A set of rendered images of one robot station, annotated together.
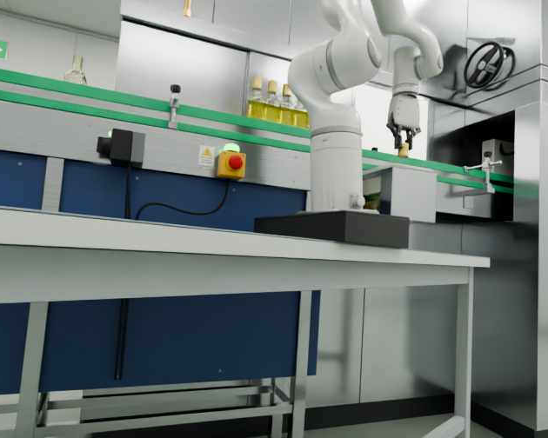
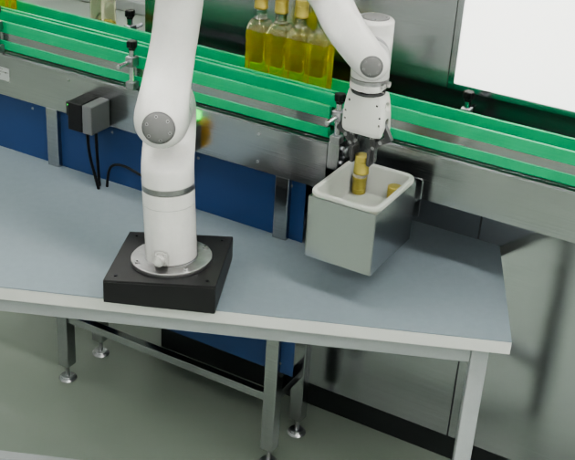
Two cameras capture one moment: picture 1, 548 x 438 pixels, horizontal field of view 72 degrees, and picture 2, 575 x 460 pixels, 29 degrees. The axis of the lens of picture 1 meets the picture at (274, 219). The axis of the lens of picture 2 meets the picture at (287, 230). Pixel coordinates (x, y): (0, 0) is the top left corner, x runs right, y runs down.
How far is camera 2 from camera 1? 245 cm
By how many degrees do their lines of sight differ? 57
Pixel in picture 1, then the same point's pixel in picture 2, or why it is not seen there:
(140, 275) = not seen: outside the picture
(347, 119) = (151, 183)
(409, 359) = (541, 419)
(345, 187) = (151, 244)
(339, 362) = (420, 374)
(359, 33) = (138, 113)
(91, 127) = (69, 83)
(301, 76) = not seen: hidden behind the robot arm
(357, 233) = (120, 297)
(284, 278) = (74, 310)
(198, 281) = (0, 303)
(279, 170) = (240, 146)
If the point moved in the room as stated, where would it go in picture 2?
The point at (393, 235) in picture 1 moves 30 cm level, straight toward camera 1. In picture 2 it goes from (182, 301) to (49, 322)
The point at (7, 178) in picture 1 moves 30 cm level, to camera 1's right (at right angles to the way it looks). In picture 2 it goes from (26, 120) to (80, 157)
